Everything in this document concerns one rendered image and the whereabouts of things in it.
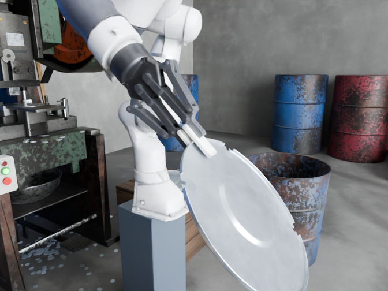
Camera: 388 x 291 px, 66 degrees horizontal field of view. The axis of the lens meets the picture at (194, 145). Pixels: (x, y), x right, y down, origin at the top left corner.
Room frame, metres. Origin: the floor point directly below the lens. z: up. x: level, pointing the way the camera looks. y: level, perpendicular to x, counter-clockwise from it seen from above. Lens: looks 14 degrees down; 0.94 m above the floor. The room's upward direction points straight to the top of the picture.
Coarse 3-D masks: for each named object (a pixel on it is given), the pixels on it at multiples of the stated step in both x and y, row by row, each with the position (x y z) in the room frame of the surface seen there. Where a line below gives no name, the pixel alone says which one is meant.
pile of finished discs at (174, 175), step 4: (168, 172) 1.63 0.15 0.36; (172, 172) 1.63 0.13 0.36; (176, 172) 1.63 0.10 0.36; (172, 176) 1.55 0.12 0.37; (176, 176) 1.57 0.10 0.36; (172, 180) 1.49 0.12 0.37; (176, 180) 1.49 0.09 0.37; (180, 180) 1.50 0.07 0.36; (176, 184) 1.45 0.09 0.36; (180, 184) 1.45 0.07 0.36; (184, 184) 1.45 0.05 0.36; (180, 188) 1.38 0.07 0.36
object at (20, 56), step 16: (0, 16) 1.34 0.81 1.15; (16, 16) 1.39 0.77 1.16; (0, 32) 1.33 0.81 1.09; (16, 32) 1.39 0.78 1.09; (16, 48) 1.38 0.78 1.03; (0, 64) 1.32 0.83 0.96; (16, 64) 1.34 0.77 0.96; (32, 64) 1.40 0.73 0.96; (0, 80) 1.33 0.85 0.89; (16, 80) 1.36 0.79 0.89
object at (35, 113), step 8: (24, 104) 1.36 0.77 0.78; (32, 104) 1.36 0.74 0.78; (40, 104) 1.36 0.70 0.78; (24, 112) 1.29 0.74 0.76; (32, 112) 1.22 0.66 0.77; (40, 112) 1.34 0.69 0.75; (24, 120) 1.29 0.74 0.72; (32, 120) 1.31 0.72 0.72; (40, 120) 1.34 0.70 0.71; (32, 128) 1.30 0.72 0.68; (40, 128) 1.33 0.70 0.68
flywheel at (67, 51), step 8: (64, 32) 1.78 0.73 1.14; (72, 32) 1.74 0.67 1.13; (64, 40) 1.78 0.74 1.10; (72, 40) 1.74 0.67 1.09; (80, 40) 1.71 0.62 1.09; (56, 48) 1.77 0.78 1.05; (64, 48) 1.77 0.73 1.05; (72, 48) 1.75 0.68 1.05; (80, 48) 1.71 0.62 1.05; (56, 56) 1.78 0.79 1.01; (64, 56) 1.73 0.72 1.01; (72, 56) 1.69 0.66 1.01; (80, 56) 1.66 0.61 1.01; (88, 56) 1.62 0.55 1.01
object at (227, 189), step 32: (192, 160) 0.45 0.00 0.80; (224, 160) 0.52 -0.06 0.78; (192, 192) 0.39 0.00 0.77; (224, 192) 0.43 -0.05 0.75; (256, 192) 0.52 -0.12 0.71; (224, 224) 0.38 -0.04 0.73; (256, 224) 0.43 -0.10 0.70; (224, 256) 0.33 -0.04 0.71; (256, 256) 0.37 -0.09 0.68; (288, 256) 0.43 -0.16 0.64; (256, 288) 0.32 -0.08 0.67; (288, 288) 0.37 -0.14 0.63
